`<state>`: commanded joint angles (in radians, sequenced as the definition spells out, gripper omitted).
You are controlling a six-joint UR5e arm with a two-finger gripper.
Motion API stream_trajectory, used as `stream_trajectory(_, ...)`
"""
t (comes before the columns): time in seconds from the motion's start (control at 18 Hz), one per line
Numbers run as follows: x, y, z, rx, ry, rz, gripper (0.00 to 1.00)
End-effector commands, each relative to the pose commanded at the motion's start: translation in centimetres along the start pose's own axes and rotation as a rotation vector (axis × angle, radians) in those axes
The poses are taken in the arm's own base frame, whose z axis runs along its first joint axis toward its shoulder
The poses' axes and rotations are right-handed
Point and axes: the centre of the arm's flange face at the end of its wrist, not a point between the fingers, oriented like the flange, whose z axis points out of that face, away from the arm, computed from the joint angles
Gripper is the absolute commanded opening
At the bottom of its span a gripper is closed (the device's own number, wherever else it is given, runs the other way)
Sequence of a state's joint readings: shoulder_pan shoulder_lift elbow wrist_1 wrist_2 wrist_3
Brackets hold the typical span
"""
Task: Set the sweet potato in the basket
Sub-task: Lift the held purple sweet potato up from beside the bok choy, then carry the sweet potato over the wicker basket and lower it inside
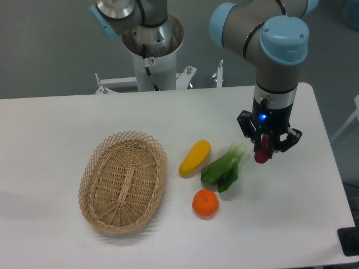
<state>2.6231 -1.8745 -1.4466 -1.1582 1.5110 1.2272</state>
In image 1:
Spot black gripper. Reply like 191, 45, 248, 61
237, 99, 302, 157

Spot purple red sweet potato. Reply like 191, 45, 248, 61
254, 134, 271, 164

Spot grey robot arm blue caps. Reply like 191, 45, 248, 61
90, 1, 317, 163

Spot woven wicker basket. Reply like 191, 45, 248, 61
78, 131, 168, 235

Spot green bok choy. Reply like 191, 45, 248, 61
200, 142, 247, 193

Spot yellow mango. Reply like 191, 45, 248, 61
178, 140, 211, 177

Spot orange tangerine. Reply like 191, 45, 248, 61
192, 189, 219, 217

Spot black device at table corner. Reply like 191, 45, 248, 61
337, 227, 358, 257

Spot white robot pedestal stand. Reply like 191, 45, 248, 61
94, 13, 225, 95

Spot black cable on pedestal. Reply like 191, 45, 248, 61
141, 44, 160, 92

